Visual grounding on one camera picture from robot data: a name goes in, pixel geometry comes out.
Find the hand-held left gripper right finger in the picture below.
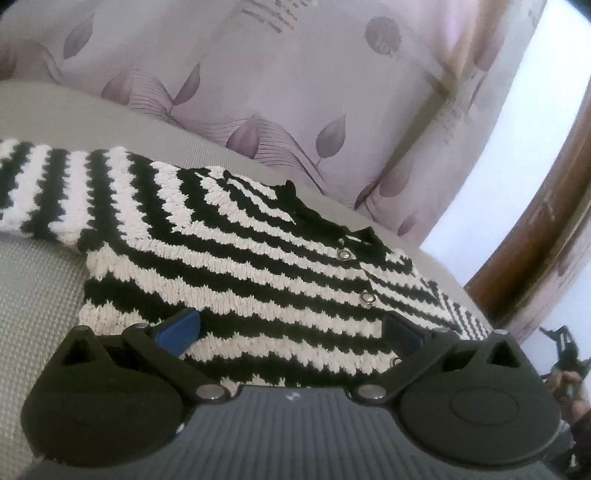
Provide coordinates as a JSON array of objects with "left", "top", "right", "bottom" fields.
[{"left": 348, "top": 311, "right": 532, "bottom": 405}]

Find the light woven mattress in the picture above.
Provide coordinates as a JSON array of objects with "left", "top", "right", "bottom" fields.
[{"left": 0, "top": 78, "right": 513, "bottom": 480}]

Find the purple leaf print curtain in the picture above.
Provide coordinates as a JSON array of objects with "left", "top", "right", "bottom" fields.
[{"left": 0, "top": 0, "right": 550, "bottom": 241}]

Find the brown wooden frame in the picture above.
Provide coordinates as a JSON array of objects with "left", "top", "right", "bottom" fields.
[{"left": 464, "top": 104, "right": 591, "bottom": 344}]

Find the black white striped knit sweater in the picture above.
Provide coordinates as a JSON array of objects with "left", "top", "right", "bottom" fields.
[{"left": 0, "top": 138, "right": 496, "bottom": 389}]

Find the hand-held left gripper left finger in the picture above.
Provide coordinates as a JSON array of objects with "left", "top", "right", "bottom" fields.
[{"left": 58, "top": 308, "right": 229, "bottom": 402}]

